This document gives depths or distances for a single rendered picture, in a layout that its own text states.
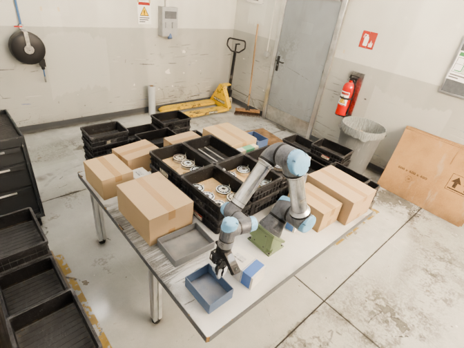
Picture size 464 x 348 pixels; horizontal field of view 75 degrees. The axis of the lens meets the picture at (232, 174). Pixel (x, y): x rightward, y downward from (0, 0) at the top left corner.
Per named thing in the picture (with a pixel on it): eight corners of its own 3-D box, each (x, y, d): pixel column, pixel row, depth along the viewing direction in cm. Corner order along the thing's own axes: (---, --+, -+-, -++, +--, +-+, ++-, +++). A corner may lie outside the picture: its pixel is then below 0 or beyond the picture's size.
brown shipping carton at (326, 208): (335, 221, 217) (342, 203, 208) (317, 233, 204) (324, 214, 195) (302, 199, 235) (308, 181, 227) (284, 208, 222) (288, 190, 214)
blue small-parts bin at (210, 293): (232, 297, 153) (233, 288, 149) (208, 314, 144) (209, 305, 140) (208, 271, 164) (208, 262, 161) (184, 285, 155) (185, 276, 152)
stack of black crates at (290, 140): (315, 170, 391) (322, 146, 373) (300, 176, 372) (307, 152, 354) (291, 156, 414) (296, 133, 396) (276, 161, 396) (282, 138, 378)
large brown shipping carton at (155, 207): (192, 226, 195) (193, 201, 184) (150, 246, 176) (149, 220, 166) (159, 195, 218) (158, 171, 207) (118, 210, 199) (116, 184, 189)
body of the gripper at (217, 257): (220, 254, 159) (224, 237, 153) (230, 265, 153) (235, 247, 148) (208, 259, 154) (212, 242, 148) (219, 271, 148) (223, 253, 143)
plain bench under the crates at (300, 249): (344, 273, 269) (373, 211, 232) (197, 407, 172) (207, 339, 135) (226, 184, 364) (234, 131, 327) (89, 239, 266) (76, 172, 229)
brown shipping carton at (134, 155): (146, 155, 262) (145, 139, 253) (161, 166, 250) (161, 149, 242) (113, 166, 242) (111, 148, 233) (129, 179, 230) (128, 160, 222)
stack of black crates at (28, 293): (83, 335, 184) (74, 300, 166) (25, 367, 166) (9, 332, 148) (61, 289, 208) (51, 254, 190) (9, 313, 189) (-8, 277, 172)
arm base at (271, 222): (282, 239, 186) (291, 226, 185) (274, 235, 173) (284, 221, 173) (264, 224, 194) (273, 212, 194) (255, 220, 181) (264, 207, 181)
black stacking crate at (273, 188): (279, 190, 221) (283, 177, 215) (251, 205, 202) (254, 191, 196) (242, 166, 244) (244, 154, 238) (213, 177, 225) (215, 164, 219)
